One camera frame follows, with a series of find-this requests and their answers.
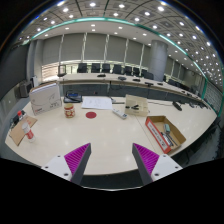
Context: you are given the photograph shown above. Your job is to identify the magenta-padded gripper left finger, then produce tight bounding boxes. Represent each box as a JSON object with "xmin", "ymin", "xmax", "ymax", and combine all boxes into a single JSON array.
[{"xmin": 41, "ymin": 142, "xmax": 92, "ymax": 186}]

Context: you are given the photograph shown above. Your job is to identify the white open divided box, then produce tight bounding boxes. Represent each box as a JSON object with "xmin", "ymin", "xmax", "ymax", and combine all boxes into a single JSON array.
[{"xmin": 124, "ymin": 94, "xmax": 149, "ymax": 118}]

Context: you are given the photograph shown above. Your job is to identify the white cardboard carton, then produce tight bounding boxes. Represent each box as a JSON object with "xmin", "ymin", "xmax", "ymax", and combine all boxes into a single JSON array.
[{"xmin": 28, "ymin": 82, "xmax": 64, "ymax": 117}]

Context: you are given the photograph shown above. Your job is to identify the white paper sheet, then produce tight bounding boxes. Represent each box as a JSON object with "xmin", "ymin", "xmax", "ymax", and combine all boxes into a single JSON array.
[{"xmin": 81, "ymin": 96, "xmax": 114, "ymax": 111}]

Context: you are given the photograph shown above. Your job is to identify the white remote control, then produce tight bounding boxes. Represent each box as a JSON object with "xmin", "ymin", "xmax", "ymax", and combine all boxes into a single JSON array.
[{"xmin": 111, "ymin": 108, "xmax": 128, "ymax": 120}]

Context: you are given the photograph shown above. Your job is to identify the grey box monitor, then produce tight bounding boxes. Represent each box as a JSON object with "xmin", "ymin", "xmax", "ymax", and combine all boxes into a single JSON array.
[{"xmin": 18, "ymin": 79, "xmax": 34, "ymax": 99}]

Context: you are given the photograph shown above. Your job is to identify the black desk microphone unit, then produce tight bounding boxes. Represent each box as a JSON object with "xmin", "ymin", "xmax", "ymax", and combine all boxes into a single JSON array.
[{"xmin": 63, "ymin": 91, "xmax": 83, "ymax": 104}]

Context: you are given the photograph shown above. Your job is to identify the row of black office chairs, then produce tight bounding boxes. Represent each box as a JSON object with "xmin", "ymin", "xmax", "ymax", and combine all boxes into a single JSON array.
[{"xmin": 76, "ymin": 62, "xmax": 156, "ymax": 81}]

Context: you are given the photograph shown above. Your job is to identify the brown paper envelope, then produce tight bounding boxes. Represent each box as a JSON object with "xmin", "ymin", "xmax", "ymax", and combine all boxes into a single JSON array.
[{"xmin": 8, "ymin": 114, "xmax": 39, "ymax": 147}]

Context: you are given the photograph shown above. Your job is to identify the black clip tool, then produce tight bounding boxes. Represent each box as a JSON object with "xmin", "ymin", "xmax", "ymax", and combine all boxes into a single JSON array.
[{"xmin": 125, "ymin": 104, "xmax": 140, "ymax": 111}]

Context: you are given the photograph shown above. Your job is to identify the recessed ceiling lights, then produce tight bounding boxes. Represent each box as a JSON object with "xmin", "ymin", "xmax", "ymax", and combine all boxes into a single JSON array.
[{"xmin": 18, "ymin": 0, "xmax": 223, "ymax": 88}]

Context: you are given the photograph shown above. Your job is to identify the red and cream patterned cup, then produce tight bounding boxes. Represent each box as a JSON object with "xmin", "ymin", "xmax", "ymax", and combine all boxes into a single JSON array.
[{"xmin": 63, "ymin": 102, "xmax": 76, "ymax": 119}]

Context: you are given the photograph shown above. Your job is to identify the brown red-edged cardboard box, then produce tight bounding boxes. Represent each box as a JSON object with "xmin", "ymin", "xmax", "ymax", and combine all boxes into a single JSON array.
[{"xmin": 144, "ymin": 115, "xmax": 187, "ymax": 155}]

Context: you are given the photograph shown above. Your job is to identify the flat round red coaster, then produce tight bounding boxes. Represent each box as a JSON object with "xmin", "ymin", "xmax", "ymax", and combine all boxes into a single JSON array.
[{"xmin": 85, "ymin": 111, "xmax": 98, "ymax": 120}]

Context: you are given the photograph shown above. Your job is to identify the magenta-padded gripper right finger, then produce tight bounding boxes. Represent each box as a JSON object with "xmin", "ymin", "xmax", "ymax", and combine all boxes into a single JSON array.
[{"xmin": 132, "ymin": 142, "xmax": 184, "ymax": 186}]

